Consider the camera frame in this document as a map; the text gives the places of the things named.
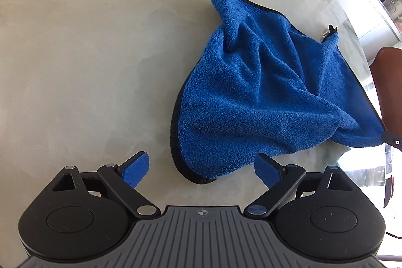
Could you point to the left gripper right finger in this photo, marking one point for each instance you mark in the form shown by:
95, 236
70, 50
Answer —
281, 182

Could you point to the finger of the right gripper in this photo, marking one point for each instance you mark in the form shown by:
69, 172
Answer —
392, 140

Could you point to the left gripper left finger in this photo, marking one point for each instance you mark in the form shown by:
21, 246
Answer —
120, 182

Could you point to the blue grey microfibre towel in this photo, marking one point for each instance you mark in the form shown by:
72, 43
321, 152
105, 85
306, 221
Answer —
263, 86

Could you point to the brown leather chair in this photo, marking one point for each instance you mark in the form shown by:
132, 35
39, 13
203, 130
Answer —
386, 70

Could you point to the white kettle on shelf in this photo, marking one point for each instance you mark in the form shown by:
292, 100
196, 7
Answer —
393, 7

